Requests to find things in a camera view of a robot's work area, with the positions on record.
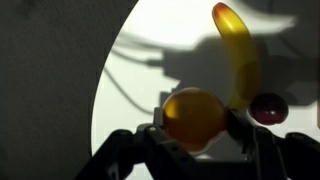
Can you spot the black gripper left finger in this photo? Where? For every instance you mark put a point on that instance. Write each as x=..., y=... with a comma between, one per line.
x=133, y=156

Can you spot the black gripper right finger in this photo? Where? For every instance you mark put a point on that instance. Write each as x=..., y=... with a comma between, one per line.
x=286, y=156

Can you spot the yellow orange toy lemon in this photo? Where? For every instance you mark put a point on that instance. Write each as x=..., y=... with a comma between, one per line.
x=195, y=116

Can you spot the purple toy plum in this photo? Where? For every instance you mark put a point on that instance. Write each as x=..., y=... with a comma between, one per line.
x=269, y=109

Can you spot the yellow toy banana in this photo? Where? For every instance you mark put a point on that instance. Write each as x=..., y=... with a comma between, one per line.
x=241, y=53

